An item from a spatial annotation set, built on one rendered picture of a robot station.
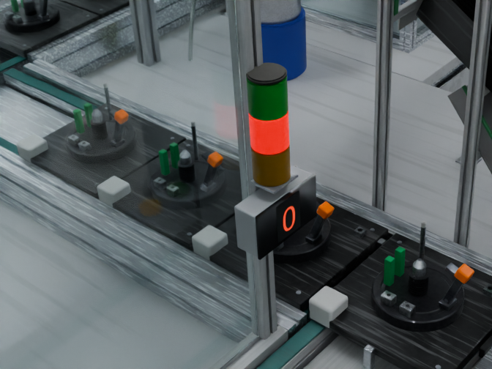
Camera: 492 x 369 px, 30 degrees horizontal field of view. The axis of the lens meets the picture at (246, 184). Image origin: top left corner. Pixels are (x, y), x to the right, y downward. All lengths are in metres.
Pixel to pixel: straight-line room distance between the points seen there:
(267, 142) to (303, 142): 0.86
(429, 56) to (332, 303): 1.08
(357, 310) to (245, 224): 0.31
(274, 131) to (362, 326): 0.39
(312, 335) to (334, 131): 0.73
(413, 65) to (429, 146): 0.37
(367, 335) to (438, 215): 0.47
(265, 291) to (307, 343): 0.12
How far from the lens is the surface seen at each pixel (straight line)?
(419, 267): 1.40
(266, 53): 2.20
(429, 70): 2.29
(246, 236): 1.21
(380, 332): 1.40
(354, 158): 1.96
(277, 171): 1.18
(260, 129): 1.14
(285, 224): 1.23
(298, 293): 1.46
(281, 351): 1.40
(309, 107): 2.13
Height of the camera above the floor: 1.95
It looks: 35 degrees down
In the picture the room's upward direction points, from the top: 4 degrees counter-clockwise
